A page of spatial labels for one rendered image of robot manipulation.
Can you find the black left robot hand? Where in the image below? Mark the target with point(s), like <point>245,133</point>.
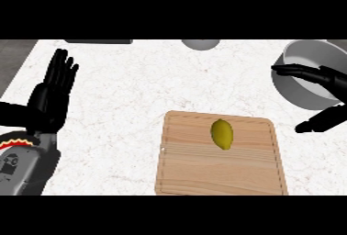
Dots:
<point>49,98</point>

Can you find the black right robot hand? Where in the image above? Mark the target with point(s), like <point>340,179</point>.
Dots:
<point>326,78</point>

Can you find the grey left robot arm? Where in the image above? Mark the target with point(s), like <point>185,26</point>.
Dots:
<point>27,165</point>

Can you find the grey metal pot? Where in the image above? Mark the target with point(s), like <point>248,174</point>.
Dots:
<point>307,88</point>

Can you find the yellow lemon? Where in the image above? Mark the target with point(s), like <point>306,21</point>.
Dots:
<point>222,134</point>

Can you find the wooden cutting board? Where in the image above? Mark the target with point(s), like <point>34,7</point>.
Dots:
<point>220,159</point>

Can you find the dark grey flat object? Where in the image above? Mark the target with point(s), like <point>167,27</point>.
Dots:
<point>98,41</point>

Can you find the grey round object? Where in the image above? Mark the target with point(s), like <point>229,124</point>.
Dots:
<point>201,44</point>

